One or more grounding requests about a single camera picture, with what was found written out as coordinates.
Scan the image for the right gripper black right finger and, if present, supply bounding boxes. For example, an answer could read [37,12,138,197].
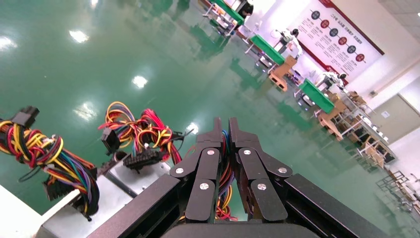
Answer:
[228,117,293,223]

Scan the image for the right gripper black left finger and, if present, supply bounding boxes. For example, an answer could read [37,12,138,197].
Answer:
[169,117,224,224]

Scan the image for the power supply with coloured cables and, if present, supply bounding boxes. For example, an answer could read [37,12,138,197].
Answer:
[214,129,239,221]

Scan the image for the brown cardboard box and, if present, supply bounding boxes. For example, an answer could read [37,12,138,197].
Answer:
[317,98,348,142]
[268,55,298,93]

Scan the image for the green work table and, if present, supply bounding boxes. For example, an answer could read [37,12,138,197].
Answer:
[299,78,336,115]
[210,0,246,26]
[250,34,287,65]

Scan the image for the metal shelf rack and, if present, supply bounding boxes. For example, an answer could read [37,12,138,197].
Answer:
[341,91,398,170]

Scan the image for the grey door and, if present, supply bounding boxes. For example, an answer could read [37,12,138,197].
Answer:
[370,93,420,144]

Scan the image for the grey power supply red cables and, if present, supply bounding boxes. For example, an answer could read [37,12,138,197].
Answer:
[98,101,195,198]

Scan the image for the grey power supply yellow-blue cables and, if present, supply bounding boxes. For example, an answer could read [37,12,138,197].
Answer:
[0,106,137,238]

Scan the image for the wall poster with circles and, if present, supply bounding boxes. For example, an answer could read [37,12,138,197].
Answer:
[297,0,385,87]

